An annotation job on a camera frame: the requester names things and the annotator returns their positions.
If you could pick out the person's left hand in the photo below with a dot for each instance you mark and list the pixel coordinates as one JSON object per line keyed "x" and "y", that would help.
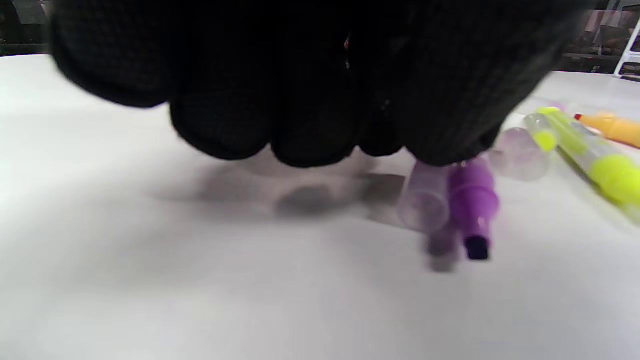
{"x": 320, "y": 75}

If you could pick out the group of clear highlighter caps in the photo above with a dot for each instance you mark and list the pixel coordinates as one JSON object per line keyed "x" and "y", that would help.
{"x": 425, "y": 200}

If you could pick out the purple double-ended highlighter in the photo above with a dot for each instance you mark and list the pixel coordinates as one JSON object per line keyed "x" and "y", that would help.
{"x": 472, "y": 195}

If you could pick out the orange double-ended highlighter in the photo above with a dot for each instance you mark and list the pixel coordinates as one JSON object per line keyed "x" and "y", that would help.
{"x": 617, "y": 129}

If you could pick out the yellow double-ended highlighter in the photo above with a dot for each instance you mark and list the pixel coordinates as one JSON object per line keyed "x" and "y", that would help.
{"x": 610, "y": 172}

